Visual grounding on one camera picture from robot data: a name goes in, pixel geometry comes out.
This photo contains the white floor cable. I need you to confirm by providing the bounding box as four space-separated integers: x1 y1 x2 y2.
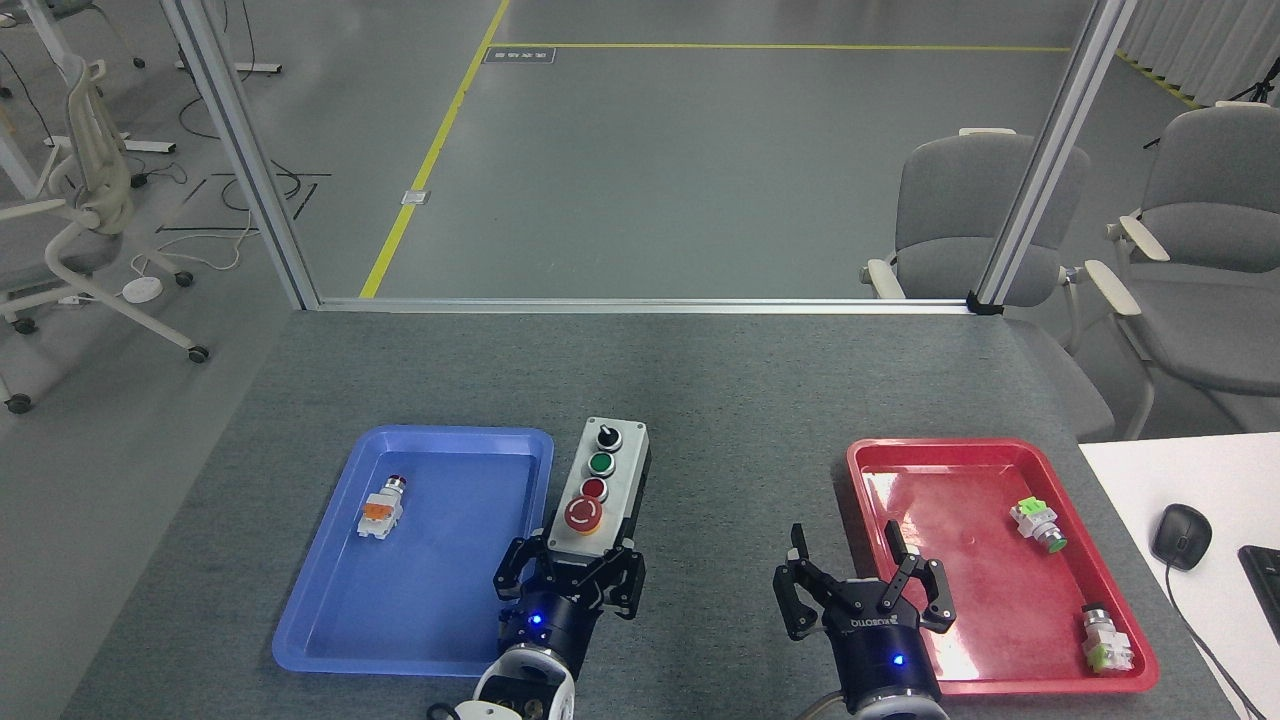
130 208 263 279

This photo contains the black mouse cable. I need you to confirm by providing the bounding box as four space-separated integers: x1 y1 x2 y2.
1164 565 1271 720

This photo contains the red push button orange switch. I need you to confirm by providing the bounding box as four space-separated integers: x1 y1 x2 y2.
357 475 409 541

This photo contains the white side table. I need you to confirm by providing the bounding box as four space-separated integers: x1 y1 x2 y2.
1078 432 1280 720

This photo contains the black computer mouse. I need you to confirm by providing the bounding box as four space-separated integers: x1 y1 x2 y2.
1150 503 1214 572

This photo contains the black floor cable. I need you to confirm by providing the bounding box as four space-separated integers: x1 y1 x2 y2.
178 95 333 236

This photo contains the silver push button green switch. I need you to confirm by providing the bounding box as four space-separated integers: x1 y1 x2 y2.
1080 603 1135 675

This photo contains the blue plastic tray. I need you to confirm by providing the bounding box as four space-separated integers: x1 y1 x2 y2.
272 426 556 679

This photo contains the black tripod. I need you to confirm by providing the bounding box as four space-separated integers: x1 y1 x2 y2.
1143 55 1280 151

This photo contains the silver aluminium post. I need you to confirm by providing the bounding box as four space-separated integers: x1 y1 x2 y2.
966 0 1139 317
160 0 323 311

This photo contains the grey control box with buttons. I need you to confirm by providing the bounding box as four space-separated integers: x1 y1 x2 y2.
545 417 653 576

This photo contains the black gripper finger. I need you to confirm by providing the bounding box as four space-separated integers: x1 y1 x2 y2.
493 536 552 602
590 544 648 620
884 521 957 634
773 523 847 641

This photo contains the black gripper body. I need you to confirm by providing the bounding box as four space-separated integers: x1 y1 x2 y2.
500 583 606 666
822 580 942 713

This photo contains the white mesh office chair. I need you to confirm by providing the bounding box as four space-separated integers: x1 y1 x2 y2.
0 55 211 416

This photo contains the black keyboard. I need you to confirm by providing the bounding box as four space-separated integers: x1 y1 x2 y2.
1237 545 1280 646

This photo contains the white curtain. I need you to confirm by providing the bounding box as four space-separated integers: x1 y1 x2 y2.
1115 0 1280 106

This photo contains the red plastic tray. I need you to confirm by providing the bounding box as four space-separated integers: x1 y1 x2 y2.
846 437 1161 696

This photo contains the grey armchair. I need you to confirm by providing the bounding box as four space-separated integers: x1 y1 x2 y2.
860 128 1116 441
1085 100 1280 441

